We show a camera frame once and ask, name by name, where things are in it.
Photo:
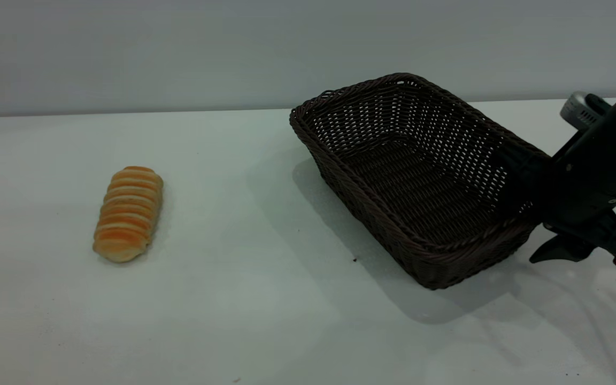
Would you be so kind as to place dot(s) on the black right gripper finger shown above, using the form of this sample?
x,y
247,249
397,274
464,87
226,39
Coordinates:
x,y
591,235
527,176

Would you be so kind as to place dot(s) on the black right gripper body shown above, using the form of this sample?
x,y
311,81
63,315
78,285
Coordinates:
x,y
597,171

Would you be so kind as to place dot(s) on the dark brown woven basket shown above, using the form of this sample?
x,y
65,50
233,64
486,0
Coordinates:
x,y
393,214

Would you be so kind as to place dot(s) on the ridged golden bread roll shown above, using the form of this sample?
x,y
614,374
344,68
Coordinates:
x,y
128,214

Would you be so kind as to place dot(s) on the silver grey wrist camera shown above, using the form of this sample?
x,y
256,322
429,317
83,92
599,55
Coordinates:
x,y
578,109

